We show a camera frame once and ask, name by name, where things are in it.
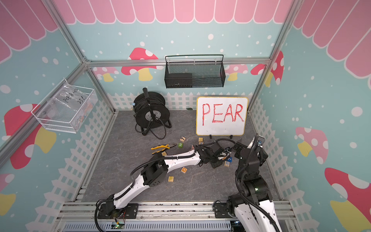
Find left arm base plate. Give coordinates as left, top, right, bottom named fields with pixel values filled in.
left=97, top=202, right=139, bottom=219

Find white wire basket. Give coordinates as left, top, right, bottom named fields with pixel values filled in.
left=31, top=79, right=99, bottom=134

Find yellow framed whiteboard PEAR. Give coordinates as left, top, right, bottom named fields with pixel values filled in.
left=196, top=97, right=249, bottom=136

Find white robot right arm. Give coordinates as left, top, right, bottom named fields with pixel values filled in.
left=227, top=134, right=282, bottom=232

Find clear plastic bag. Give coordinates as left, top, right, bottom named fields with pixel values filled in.
left=47, top=82, right=96, bottom=131

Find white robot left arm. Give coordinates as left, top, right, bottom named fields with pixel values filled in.
left=94, top=141, right=231, bottom=220

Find black box in basket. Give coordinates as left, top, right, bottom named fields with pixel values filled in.
left=165, top=73, right=193, bottom=89

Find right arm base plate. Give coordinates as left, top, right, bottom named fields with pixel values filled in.
left=212, top=200, right=235, bottom=218

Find black wire mesh basket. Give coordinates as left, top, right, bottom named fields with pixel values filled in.
left=165, top=54, right=226, bottom=88

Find black cable reel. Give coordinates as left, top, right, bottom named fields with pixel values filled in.
left=133, top=88, right=172, bottom=140

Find yellow black pliers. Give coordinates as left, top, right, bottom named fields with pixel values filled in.
left=151, top=144, right=177, bottom=155

